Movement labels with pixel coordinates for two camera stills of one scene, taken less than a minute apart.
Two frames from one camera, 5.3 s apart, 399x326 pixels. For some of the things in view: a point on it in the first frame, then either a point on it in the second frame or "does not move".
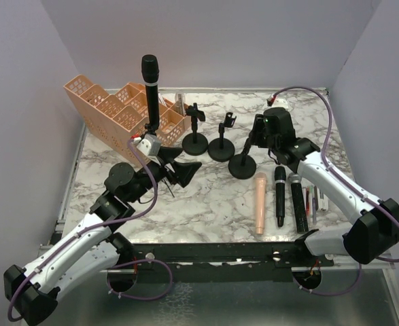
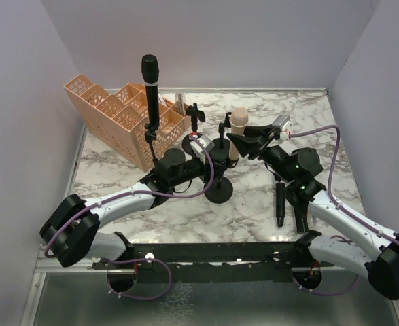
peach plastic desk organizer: x=118 y=119 does not move
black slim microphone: x=280 y=176 does not move
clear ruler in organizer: x=180 y=98 does not move
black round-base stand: x=195 y=144 does not move
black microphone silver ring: x=150 y=76 does not move
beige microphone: x=260 y=186 → x=238 y=119
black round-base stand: x=243 y=166 → x=221 y=189
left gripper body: x=168 y=168 → x=217 y=157
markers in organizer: x=161 y=100 does not move
